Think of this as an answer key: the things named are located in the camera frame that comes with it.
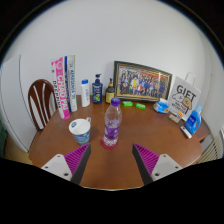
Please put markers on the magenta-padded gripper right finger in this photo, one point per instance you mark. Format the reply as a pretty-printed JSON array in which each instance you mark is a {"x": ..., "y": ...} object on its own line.
[{"x": 146, "y": 159}]

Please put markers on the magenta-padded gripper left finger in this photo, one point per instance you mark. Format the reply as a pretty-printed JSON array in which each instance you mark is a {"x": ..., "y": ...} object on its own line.
[{"x": 76, "y": 158}]

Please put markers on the clear purple-capped water bottle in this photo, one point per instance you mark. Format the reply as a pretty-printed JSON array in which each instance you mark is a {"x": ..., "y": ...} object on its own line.
[{"x": 112, "y": 126}]

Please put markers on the white remote control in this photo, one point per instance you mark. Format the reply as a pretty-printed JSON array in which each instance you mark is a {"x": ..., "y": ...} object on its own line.
[{"x": 186, "y": 132}]

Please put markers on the small beige snack pack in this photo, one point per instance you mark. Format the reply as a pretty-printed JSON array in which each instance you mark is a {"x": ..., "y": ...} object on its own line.
[{"x": 173, "y": 118}]

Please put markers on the blue tissue pack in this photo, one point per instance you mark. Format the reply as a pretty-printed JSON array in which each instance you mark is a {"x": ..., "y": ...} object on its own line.
[{"x": 161, "y": 107}]

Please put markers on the orange-topped battery pack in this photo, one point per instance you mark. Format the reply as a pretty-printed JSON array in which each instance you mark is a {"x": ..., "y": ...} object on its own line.
[{"x": 180, "y": 115}]

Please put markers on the blue detergent bottle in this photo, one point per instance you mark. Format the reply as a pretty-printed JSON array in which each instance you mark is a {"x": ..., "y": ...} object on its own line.
[{"x": 192, "y": 122}]

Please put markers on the white blue-capped lotion bottle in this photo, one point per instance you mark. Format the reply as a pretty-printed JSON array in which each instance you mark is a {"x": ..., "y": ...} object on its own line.
[{"x": 85, "y": 95}]

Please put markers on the white radiator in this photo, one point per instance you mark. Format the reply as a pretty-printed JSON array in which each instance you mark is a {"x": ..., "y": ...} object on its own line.
[{"x": 211, "y": 151}]

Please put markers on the dark blue pump bottle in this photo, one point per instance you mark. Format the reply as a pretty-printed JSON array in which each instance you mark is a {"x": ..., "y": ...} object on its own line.
[{"x": 97, "y": 93}]

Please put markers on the amber pump bottle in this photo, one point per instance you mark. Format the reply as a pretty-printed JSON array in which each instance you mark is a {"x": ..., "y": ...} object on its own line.
[{"x": 109, "y": 95}]

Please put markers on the white and blue shuttlecock tube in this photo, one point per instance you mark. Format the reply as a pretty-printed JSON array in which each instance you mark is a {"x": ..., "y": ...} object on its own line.
[{"x": 72, "y": 86}]

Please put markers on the dark wooden chair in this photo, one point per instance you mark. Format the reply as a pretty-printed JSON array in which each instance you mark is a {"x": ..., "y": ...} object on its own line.
[{"x": 33, "y": 100}]

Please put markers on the white paper gift bag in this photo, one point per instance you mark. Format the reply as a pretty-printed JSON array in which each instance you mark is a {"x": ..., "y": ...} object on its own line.
[{"x": 185, "y": 96}]

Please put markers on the framed group photo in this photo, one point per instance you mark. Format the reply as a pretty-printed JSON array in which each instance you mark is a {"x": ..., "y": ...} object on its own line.
[{"x": 141, "y": 81}]

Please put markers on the white door panel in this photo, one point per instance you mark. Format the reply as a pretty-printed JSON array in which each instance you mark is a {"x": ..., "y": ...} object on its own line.
[{"x": 15, "y": 103}]

